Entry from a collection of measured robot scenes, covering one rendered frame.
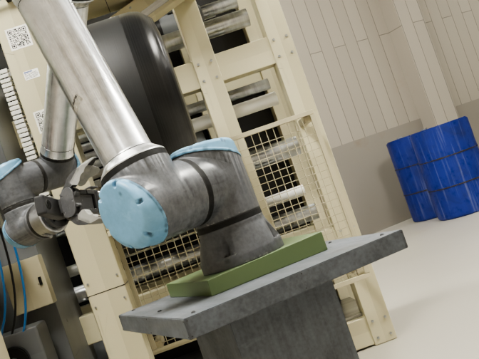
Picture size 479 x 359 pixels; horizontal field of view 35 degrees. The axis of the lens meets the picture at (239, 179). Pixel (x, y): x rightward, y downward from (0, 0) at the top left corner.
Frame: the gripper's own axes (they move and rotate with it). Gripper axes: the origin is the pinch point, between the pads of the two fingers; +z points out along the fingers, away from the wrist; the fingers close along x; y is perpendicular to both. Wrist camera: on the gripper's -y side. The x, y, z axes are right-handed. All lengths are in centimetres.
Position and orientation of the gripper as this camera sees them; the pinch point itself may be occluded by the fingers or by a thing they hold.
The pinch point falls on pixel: (100, 187)
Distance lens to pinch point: 175.8
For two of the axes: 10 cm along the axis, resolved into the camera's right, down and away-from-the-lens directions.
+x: 2.4, 9.4, -2.3
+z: 7.4, -3.3, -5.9
